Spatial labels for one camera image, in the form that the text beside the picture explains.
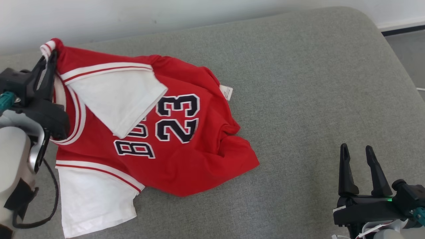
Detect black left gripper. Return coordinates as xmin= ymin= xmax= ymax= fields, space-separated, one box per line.
xmin=14 ymin=50 xmax=71 ymax=140

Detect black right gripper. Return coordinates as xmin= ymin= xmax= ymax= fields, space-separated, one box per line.
xmin=333 ymin=143 xmax=405 ymax=239

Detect red white number 23 jersey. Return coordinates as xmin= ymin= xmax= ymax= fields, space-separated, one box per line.
xmin=40 ymin=38 xmax=260 ymax=239

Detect white and black baseboard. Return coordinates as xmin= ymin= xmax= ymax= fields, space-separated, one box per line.
xmin=378 ymin=16 xmax=425 ymax=37

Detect thin white red arm wires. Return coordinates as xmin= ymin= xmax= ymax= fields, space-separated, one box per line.
xmin=331 ymin=222 xmax=394 ymax=239

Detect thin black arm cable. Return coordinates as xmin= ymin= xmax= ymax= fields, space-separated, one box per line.
xmin=13 ymin=159 xmax=60 ymax=229

